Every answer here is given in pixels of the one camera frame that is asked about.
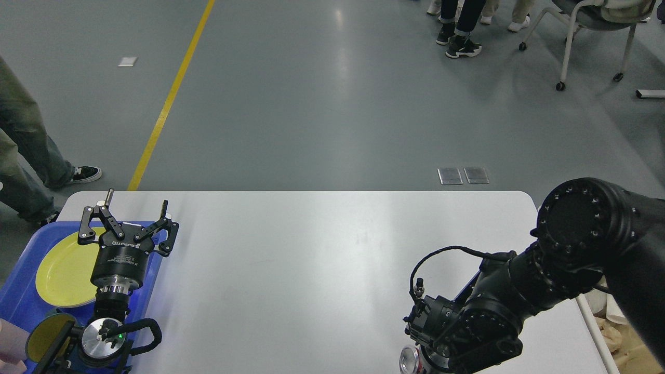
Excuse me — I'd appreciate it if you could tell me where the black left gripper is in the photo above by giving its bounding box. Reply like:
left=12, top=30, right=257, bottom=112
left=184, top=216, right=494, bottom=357
left=77, top=188, right=179, bottom=294

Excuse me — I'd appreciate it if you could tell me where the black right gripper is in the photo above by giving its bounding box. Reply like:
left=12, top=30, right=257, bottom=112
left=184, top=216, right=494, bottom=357
left=420, top=345, right=455, bottom=373

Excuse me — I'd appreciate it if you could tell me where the yellow plate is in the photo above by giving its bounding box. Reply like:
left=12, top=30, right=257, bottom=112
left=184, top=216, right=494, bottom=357
left=35, top=233, right=98, bottom=293

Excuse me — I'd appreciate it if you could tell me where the pink mug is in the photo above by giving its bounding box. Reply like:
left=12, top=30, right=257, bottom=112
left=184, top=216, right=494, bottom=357
left=1, top=319, right=29, bottom=373

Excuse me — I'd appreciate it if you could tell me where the brown paper bag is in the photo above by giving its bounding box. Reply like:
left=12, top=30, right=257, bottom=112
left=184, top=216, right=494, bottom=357
left=612, top=331, right=663, bottom=373

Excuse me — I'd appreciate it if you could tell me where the white paper cup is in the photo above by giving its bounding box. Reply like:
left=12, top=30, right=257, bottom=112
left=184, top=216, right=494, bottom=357
left=585, top=289, right=608, bottom=316
left=606, top=295, right=629, bottom=325

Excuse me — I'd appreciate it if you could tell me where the brown paper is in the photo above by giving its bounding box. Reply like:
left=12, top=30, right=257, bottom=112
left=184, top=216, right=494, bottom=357
left=594, top=317, right=623, bottom=354

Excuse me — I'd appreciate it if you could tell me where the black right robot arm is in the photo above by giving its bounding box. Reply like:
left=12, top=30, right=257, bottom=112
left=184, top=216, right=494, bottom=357
left=400, top=178, right=664, bottom=373

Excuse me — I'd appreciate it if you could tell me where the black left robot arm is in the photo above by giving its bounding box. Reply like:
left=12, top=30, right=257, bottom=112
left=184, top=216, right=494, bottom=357
left=25, top=189, right=180, bottom=373

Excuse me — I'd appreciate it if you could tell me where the blue plastic tray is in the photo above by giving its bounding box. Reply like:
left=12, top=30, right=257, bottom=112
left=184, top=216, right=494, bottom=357
left=0, top=221, right=167, bottom=374

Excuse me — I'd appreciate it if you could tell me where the person in jeans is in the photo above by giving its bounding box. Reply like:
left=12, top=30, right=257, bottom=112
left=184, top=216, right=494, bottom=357
left=1, top=59, right=103, bottom=226

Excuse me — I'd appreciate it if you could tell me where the white paper on floor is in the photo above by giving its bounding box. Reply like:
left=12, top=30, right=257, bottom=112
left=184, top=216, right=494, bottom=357
left=118, top=56, right=138, bottom=67

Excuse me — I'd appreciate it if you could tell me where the beige plastic bin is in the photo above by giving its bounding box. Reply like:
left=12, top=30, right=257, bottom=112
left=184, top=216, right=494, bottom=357
left=576, top=294, right=646, bottom=373

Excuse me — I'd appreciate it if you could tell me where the left floor socket plate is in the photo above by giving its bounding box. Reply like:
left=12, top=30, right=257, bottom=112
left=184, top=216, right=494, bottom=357
left=437, top=168, right=464, bottom=185

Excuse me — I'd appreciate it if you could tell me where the floor socket plate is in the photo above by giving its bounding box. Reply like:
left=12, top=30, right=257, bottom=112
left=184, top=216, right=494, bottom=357
left=464, top=167, right=490, bottom=184
left=437, top=168, right=464, bottom=185

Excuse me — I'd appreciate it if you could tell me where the right floor socket plate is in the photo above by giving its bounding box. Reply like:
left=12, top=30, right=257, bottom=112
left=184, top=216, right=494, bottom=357
left=464, top=167, right=490, bottom=184

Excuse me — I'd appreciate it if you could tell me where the white bar on floor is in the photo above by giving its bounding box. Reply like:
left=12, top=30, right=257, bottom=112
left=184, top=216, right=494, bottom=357
left=635, top=88, right=665, bottom=99

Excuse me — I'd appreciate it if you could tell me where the person in black coat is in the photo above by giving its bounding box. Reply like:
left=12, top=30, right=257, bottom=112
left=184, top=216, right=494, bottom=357
left=435, top=1, right=485, bottom=59

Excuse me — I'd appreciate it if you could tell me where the person in white sneakers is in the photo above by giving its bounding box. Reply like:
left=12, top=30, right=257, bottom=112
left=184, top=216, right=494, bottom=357
left=426, top=0, right=442, bottom=16

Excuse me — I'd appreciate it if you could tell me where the person in beige trousers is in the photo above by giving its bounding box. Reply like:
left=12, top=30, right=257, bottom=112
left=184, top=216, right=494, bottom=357
left=480, top=1, right=535, bottom=33

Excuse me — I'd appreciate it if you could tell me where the office chair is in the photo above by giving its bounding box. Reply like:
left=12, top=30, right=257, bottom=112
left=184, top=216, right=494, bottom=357
left=518, top=0, right=658, bottom=92

